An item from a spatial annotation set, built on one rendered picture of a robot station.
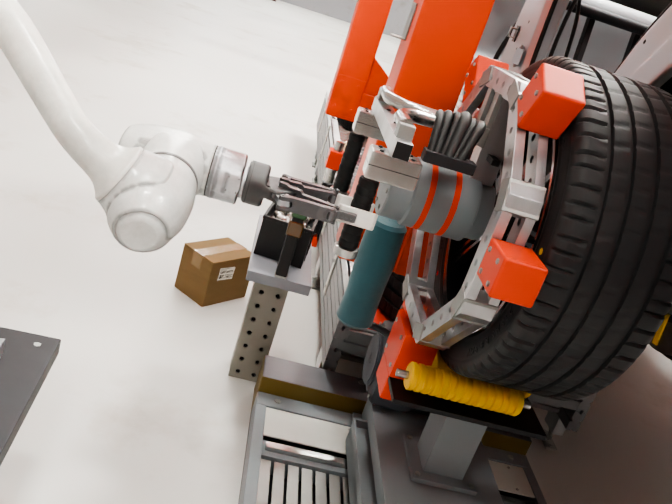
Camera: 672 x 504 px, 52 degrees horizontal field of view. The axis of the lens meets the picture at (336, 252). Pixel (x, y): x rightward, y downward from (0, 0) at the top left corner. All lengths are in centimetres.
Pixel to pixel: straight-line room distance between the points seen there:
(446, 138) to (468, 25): 60
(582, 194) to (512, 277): 17
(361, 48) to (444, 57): 194
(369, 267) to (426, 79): 49
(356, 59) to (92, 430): 240
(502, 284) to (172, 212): 51
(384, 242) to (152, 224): 65
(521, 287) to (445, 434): 60
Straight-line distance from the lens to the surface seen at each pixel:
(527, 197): 115
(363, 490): 170
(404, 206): 134
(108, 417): 193
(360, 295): 156
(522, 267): 109
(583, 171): 116
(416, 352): 148
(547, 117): 119
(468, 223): 136
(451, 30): 173
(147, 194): 100
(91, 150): 105
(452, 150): 116
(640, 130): 126
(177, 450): 187
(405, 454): 172
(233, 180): 116
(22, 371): 154
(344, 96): 367
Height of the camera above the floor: 119
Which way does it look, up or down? 21 degrees down
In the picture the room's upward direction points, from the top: 18 degrees clockwise
